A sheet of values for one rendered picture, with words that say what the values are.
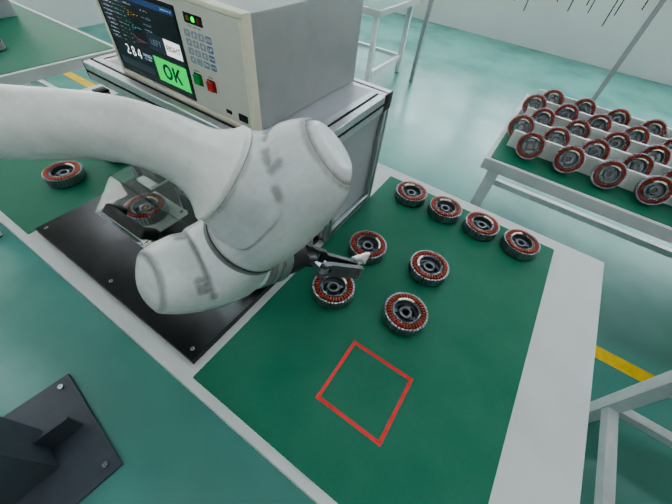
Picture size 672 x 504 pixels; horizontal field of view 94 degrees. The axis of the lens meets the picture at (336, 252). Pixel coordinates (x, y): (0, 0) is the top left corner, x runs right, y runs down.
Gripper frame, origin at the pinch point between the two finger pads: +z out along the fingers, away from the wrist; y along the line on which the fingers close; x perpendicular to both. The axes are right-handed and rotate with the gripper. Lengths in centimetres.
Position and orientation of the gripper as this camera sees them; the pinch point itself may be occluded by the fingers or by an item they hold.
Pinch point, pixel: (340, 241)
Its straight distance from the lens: 69.2
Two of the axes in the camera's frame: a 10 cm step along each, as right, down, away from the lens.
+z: 5.4, -1.4, 8.3
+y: 7.4, 5.5, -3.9
